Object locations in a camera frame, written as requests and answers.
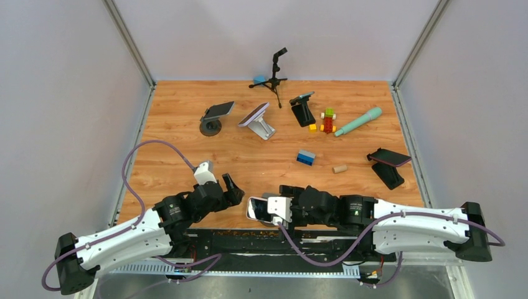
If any red green toy brick car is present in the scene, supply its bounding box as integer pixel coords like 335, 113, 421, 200
319, 108, 336, 134

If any blue grey duplo brick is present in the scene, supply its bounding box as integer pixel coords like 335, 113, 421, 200
296, 149, 316, 166

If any white folding phone stand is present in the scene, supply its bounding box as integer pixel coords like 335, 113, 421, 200
248, 117, 276, 140

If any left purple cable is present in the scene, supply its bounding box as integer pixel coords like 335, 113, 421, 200
41, 140, 199, 292

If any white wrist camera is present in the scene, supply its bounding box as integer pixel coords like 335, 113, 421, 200
267, 196, 292, 225
193, 160, 217, 185

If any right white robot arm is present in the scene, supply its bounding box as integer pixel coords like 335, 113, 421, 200
266, 185, 493, 262

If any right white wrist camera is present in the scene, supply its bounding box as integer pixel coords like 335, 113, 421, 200
267, 196, 292, 225

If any black mini tripod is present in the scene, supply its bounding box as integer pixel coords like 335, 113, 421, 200
248, 47, 288, 108

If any dark round-base phone stand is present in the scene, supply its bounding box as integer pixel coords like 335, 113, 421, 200
199, 118, 222, 137

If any wooden cylinder peg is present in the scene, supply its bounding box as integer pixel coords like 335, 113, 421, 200
332, 164, 348, 174

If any black phone stand right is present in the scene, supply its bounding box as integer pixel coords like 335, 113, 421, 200
371, 163, 405, 190

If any black phone stand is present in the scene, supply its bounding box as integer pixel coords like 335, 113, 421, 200
291, 102, 316, 127
371, 163, 405, 190

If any pink case smartphone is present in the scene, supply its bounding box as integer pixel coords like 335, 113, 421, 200
246, 197, 272, 224

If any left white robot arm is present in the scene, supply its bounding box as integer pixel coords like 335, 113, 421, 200
54, 174, 245, 295

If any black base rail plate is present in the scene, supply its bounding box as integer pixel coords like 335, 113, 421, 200
163, 229, 397, 273

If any grey round-base phone stand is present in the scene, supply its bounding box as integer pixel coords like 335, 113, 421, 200
262, 193, 279, 227

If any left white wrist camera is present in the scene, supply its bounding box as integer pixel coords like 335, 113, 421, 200
193, 160, 217, 185

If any purple dark smartphone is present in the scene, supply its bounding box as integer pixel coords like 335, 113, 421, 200
367, 148, 412, 168

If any teal small block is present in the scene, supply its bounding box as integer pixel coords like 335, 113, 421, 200
253, 75, 267, 84

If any lavender phone on white stand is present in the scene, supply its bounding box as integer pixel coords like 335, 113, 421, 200
237, 102, 270, 127

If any black phone stand rear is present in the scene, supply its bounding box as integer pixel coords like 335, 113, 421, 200
291, 102, 316, 127

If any grey phone on round stand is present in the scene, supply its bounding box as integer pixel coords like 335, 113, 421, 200
203, 101, 235, 121

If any blue phone on black stand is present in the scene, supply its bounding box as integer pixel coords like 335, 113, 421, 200
289, 92, 314, 106

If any teal cylinder toy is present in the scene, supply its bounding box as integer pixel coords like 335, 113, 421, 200
334, 107, 382, 137

